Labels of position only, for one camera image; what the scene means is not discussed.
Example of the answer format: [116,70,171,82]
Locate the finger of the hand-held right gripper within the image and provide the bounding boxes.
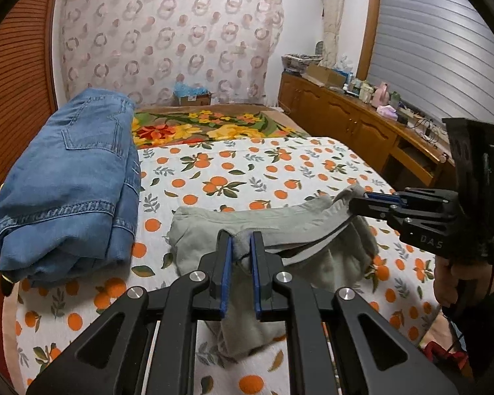
[348,199,462,225]
[364,189,462,210]

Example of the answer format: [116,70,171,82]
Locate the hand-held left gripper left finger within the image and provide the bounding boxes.
[27,230,235,395]

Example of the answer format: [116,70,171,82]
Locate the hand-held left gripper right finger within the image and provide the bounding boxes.
[249,232,457,395]

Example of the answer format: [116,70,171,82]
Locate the grey pants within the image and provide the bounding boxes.
[167,185,379,358]

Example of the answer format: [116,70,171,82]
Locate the person's right hand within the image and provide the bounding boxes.
[433,257,494,317]

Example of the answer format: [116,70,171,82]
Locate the wooden cabinet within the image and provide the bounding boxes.
[278,72,457,186]

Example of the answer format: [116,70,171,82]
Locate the orange print bedsheet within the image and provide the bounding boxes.
[2,136,449,395]

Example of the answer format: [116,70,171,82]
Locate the pink bottle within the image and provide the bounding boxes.
[372,82,390,105]

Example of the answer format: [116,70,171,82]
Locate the flat open cardboard box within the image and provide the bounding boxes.
[302,64,346,87]

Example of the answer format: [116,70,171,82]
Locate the floral blanket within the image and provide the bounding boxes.
[132,109,309,149]

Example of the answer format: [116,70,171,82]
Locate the grey window blind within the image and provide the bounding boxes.
[366,0,494,124]

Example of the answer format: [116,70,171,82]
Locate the cardboard box with label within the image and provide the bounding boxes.
[173,91,212,108]

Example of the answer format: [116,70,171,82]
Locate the folded blue denim jeans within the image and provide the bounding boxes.
[0,88,143,289]

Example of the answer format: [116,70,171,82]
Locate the beige window curtain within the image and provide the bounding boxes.
[321,0,355,66]

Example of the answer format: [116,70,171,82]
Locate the blue plastic bag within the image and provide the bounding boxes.
[174,81,206,96]

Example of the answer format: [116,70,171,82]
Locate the louvered wooden wardrobe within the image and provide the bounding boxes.
[0,0,62,210]

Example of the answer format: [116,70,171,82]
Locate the black cables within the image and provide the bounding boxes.
[412,117,443,143]

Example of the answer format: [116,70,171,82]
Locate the ring pattern curtain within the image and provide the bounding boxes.
[58,0,285,108]

